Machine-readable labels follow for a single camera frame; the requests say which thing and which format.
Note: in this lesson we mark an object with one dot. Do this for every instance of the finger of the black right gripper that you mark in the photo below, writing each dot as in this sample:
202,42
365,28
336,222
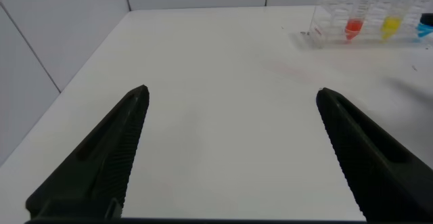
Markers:
427,19

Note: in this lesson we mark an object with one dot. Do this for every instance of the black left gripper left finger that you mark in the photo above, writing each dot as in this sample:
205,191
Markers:
111,149

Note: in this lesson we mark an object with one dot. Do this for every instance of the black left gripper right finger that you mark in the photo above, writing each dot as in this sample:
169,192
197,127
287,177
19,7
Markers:
379,163

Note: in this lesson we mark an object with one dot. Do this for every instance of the test tube with blue pigment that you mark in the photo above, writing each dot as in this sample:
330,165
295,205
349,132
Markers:
424,31

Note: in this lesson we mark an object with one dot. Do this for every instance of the test tube with red pigment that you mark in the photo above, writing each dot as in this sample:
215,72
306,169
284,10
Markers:
355,24

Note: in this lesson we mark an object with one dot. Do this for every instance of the test tube with yellow pigment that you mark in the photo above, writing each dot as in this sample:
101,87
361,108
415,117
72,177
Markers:
391,24

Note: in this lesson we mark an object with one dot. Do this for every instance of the clear plastic test tube rack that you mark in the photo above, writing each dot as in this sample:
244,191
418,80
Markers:
333,21

